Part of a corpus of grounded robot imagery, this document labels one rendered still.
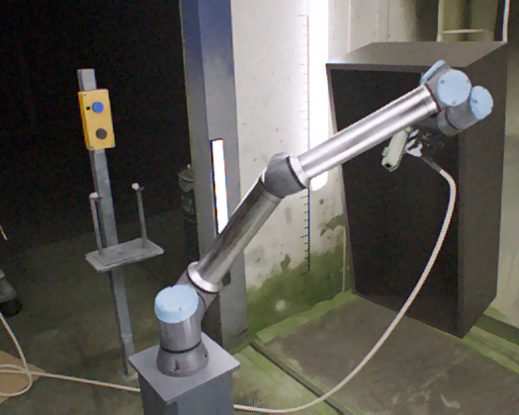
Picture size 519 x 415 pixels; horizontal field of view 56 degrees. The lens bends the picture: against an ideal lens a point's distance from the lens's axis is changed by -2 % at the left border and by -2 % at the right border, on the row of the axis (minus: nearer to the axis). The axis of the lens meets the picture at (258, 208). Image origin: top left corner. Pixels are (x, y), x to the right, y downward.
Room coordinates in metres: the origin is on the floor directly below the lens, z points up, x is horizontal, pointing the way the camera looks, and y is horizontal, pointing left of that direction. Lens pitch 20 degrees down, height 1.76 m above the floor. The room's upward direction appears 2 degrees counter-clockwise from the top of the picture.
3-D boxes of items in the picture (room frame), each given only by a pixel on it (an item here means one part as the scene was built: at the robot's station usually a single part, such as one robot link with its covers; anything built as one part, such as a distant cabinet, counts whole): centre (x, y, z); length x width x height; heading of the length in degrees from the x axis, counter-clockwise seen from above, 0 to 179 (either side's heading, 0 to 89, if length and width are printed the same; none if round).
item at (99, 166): (2.28, 0.75, 0.82); 0.06 x 0.06 x 1.64; 37
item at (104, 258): (2.15, 0.65, 0.95); 0.26 x 0.15 x 0.32; 127
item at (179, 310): (1.52, 0.30, 0.83); 0.17 x 0.15 x 0.18; 169
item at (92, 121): (2.23, 0.72, 1.42); 0.12 x 0.06 x 0.26; 127
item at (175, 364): (1.51, 0.30, 0.69); 0.19 x 0.19 x 0.10
